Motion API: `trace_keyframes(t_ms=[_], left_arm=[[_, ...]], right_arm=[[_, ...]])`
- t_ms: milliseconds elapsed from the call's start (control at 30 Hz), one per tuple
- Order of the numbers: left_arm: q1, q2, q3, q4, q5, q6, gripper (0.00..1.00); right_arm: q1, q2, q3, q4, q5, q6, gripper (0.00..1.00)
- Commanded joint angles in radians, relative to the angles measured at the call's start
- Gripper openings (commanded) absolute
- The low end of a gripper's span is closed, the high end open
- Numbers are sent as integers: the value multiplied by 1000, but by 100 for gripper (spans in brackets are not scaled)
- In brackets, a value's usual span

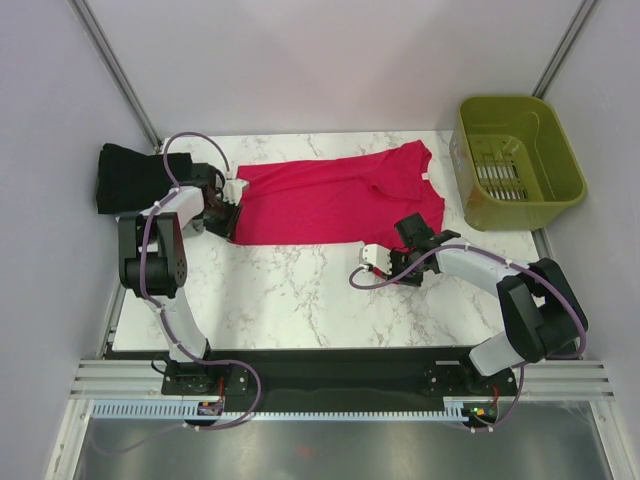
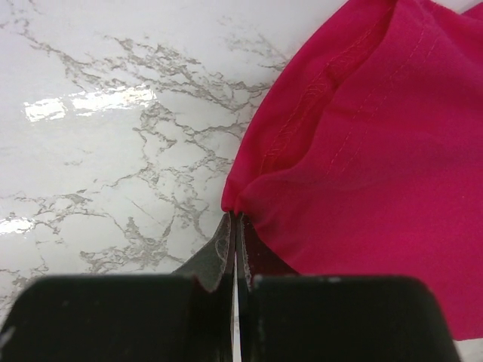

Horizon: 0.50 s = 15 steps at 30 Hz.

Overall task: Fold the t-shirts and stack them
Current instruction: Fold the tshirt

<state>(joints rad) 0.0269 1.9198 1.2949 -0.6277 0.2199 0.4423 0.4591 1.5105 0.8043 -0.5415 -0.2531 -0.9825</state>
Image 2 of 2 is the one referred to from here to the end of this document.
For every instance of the pink red t shirt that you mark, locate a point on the pink red t shirt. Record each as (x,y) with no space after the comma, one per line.
(365,157)

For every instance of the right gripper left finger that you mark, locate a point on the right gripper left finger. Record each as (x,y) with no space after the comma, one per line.
(185,315)

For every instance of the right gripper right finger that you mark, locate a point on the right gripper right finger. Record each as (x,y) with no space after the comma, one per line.
(284,316)

